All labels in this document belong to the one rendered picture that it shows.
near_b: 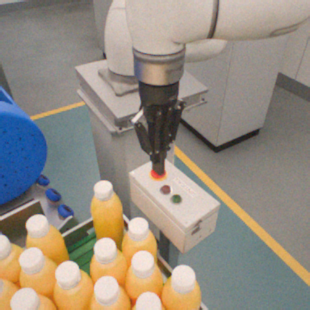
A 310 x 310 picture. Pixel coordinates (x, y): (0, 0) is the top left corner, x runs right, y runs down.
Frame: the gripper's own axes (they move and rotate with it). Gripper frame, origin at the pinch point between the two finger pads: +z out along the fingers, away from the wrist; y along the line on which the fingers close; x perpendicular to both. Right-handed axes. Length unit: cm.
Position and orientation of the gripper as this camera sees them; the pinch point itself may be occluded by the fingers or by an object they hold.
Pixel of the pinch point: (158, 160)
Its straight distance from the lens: 69.5
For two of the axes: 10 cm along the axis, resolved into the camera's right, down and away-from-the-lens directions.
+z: 0.0, 7.4, 6.7
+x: -6.2, -5.2, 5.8
